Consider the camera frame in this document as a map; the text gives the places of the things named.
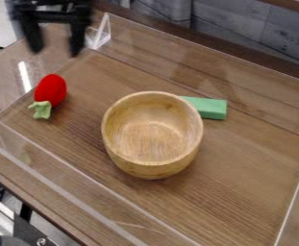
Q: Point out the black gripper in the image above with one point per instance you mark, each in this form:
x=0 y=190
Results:
x=31 y=12

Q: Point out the red plush strawberry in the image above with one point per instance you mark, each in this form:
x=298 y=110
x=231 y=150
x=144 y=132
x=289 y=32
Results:
x=48 y=95

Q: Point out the wooden bowl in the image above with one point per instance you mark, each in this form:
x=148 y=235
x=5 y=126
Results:
x=152 y=132

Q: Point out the green sponge block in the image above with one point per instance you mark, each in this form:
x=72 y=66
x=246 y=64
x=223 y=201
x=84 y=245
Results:
x=210 y=108

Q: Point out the black clamp base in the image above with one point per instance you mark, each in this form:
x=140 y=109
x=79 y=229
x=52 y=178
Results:
x=17 y=233

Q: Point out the clear acrylic tray enclosure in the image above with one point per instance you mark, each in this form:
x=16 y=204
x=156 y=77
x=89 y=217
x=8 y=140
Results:
x=235 y=197

